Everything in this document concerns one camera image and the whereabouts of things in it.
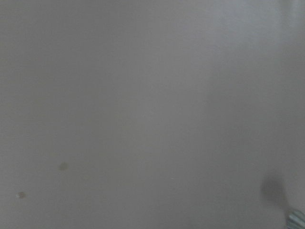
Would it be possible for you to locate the steel jigger measuring cup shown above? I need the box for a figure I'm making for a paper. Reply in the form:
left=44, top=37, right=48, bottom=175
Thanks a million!
left=286, top=209, right=305, bottom=229

